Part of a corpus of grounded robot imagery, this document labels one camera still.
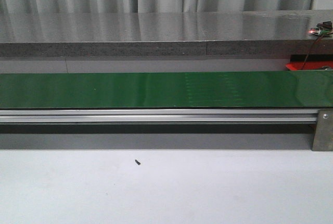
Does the small lit circuit board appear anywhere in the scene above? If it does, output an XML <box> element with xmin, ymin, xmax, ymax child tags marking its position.
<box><xmin>308</xmin><ymin>21</ymin><xmax>332</xmax><ymax>36</ymax></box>

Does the steel conveyor support bracket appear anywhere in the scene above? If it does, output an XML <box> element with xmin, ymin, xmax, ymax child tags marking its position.
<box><xmin>312</xmin><ymin>109</ymin><xmax>333</xmax><ymax>151</ymax></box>

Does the red plastic tray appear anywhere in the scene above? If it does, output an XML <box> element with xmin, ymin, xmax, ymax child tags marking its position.
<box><xmin>285</xmin><ymin>61</ymin><xmax>332</xmax><ymax>71</ymax></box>

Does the thin brown wire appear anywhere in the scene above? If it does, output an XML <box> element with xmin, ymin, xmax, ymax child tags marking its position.
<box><xmin>301</xmin><ymin>33</ymin><xmax>325</xmax><ymax>71</ymax></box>

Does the aluminium conveyor side rail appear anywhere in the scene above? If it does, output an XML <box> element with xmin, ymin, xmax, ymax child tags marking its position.
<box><xmin>1</xmin><ymin>109</ymin><xmax>319</xmax><ymax>124</ymax></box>

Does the green conveyor belt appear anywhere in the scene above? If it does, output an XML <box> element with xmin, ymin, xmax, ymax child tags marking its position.
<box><xmin>1</xmin><ymin>71</ymin><xmax>332</xmax><ymax>109</ymax></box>

